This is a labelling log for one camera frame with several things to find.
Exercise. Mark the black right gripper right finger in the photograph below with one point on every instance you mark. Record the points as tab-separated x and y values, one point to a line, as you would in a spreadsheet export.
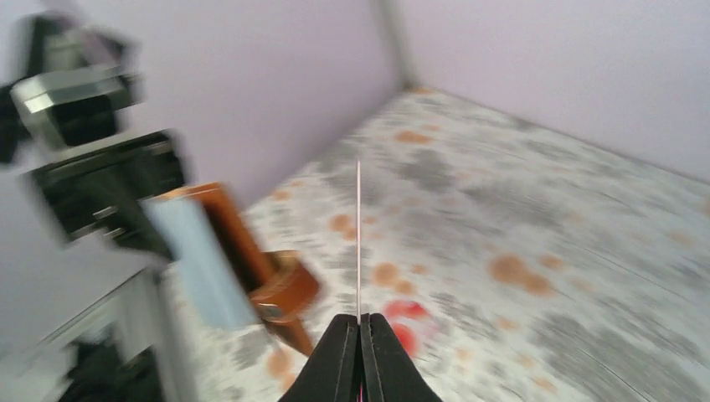
388	373

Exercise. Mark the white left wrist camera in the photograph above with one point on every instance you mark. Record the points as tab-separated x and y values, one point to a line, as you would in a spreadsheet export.
68	109

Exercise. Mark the left aluminium corner post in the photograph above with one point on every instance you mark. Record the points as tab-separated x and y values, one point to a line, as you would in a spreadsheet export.
391	21

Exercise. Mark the bright red credit card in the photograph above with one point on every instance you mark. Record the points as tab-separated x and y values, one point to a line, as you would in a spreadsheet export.
358	221

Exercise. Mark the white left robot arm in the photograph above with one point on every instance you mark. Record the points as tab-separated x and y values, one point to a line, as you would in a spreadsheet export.
84	311

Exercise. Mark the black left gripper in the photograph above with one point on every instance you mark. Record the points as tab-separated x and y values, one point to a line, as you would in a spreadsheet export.
102	191

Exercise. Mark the brown leather card holder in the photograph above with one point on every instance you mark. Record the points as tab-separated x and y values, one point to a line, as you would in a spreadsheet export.
231	281

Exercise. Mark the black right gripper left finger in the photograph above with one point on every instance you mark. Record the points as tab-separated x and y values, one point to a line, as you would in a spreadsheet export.
332	372

